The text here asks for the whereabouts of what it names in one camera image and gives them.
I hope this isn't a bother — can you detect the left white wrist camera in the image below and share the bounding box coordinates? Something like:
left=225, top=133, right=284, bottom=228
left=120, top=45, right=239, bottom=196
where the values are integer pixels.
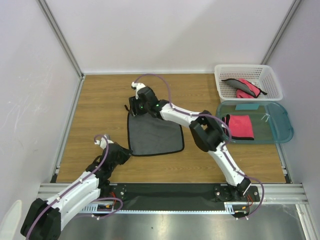
left=94, top=134, right=113, bottom=149

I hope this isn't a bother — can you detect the yellow and black towel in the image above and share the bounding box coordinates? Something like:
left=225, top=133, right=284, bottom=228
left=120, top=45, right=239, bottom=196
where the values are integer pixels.
left=127, top=112, right=185, bottom=157

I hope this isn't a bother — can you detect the white perforated plastic basket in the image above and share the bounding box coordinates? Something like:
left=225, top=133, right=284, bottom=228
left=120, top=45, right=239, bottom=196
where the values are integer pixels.
left=214, top=64, right=283, bottom=102

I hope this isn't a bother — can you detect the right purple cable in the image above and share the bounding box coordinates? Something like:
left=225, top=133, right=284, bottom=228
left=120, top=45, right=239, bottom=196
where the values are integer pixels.
left=134, top=73, right=265, bottom=221

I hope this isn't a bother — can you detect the aluminium frame rail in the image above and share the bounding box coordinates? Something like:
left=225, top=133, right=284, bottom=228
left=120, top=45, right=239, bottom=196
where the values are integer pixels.
left=37, top=183, right=309, bottom=205

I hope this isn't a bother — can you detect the left grey cable duct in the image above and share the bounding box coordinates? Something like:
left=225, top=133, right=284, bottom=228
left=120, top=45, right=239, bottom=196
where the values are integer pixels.
left=79, top=201, right=115, bottom=214

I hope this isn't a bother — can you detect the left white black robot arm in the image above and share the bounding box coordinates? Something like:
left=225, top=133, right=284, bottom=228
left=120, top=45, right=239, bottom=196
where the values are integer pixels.
left=20, top=141, right=132, bottom=240

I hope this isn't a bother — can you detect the pink and black towel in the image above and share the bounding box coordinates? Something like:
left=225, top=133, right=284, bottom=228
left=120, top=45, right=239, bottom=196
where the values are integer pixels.
left=221, top=114, right=255, bottom=141

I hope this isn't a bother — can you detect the teal transparent plastic tray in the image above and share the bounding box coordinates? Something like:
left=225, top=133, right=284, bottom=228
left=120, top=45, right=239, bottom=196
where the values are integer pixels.
left=216, top=100, right=294, bottom=145

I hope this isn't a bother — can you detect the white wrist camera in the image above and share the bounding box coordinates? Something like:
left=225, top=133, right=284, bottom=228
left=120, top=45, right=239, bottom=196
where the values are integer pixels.
left=131, top=82, right=146, bottom=99
left=94, top=134, right=113, bottom=149

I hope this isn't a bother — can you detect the right grey cable duct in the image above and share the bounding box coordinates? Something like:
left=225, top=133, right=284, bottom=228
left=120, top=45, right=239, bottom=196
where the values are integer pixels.
left=224, top=201, right=251, bottom=214

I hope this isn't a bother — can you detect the grey cable duct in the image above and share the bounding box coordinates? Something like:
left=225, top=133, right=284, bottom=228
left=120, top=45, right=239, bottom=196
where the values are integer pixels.
left=79, top=201, right=115, bottom=214
left=224, top=201, right=251, bottom=214

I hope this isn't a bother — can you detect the white object at left edge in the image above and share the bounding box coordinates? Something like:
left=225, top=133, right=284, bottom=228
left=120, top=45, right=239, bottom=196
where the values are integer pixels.
left=0, top=199, right=23, bottom=240

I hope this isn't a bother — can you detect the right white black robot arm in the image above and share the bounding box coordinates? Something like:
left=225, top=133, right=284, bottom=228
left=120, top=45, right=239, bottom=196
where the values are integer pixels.
left=129, top=82, right=252, bottom=201

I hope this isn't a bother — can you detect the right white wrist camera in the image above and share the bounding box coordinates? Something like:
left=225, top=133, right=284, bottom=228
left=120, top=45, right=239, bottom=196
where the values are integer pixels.
left=131, top=82, right=146, bottom=99

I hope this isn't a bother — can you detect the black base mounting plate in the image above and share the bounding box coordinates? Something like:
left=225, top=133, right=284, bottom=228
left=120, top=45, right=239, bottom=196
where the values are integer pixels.
left=110, top=183, right=260, bottom=212

